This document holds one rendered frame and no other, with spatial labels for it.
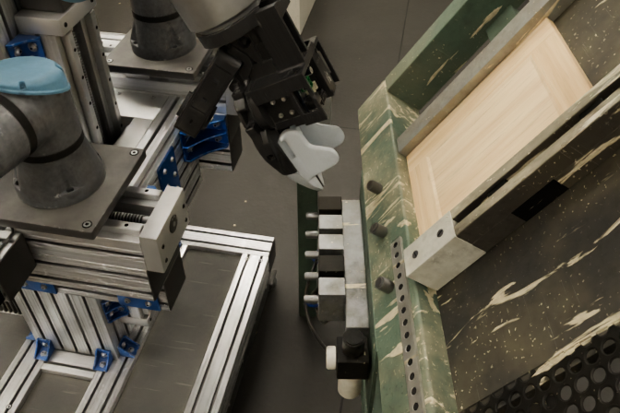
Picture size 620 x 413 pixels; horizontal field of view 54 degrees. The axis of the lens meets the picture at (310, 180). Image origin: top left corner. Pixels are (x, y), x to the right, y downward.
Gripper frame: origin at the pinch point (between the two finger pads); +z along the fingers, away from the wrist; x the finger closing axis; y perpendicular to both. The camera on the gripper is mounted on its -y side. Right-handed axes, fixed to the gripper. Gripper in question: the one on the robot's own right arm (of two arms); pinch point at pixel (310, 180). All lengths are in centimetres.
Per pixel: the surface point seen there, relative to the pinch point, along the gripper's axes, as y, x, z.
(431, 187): -4, 45, 41
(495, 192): 12.1, 26.1, 29.7
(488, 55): 13, 63, 27
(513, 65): 17, 58, 28
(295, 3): -107, 272, 69
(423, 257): -2.9, 23.4, 38.2
